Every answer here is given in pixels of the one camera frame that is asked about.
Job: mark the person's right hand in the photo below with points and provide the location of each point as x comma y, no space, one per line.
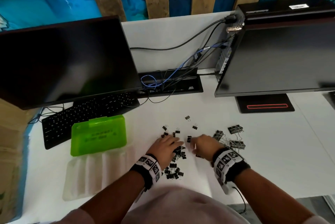
206,146

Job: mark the person's left hand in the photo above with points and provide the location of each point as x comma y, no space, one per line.
163,150

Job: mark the pile of small black binder clips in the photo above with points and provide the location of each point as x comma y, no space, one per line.
174,172

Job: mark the person's left forearm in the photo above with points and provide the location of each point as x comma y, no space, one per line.
115,197

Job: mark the person's right forearm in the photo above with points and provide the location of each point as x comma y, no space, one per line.
269,197

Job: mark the person's light pink shirt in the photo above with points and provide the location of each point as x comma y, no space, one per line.
183,205

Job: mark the brown cardboard box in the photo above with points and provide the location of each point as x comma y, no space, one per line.
10,153

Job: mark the black red-striped monitor stand base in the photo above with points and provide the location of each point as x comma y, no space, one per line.
261,99

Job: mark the black keyboard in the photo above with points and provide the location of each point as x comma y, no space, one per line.
78,119

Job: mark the black computer monitor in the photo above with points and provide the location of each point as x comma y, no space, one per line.
65,61
274,61

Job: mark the white desk divider panel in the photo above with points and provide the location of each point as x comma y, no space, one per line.
162,32

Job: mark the black mini desktop computer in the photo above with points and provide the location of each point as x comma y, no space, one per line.
274,9

